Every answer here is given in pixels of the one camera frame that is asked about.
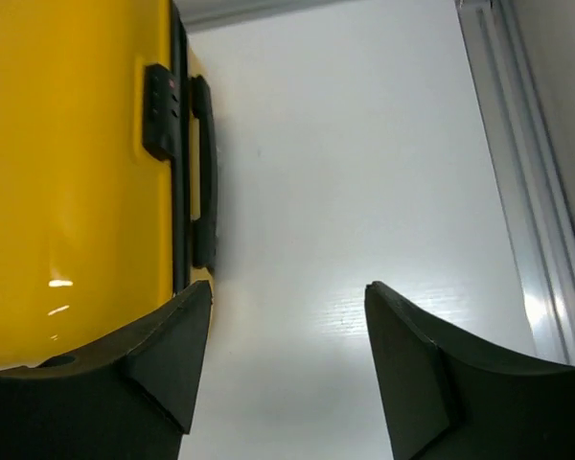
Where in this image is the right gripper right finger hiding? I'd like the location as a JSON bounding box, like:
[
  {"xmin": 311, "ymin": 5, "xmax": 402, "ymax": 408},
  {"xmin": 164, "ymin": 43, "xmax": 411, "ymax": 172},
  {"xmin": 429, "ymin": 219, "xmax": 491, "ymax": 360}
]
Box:
[{"xmin": 365, "ymin": 282, "xmax": 575, "ymax": 459}]

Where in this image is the yellow suitcase with dark lining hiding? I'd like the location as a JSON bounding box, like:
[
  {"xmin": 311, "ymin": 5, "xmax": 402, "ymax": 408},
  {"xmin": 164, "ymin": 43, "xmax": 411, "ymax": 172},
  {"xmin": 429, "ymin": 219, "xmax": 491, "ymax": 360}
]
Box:
[{"xmin": 0, "ymin": 1, "xmax": 217, "ymax": 371}]

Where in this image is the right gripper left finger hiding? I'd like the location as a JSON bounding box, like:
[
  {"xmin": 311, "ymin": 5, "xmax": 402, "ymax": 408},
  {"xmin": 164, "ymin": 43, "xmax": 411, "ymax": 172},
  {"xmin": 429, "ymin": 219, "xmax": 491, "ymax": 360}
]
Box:
[{"xmin": 0, "ymin": 281, "xmax": 213, "ymax": 459}]

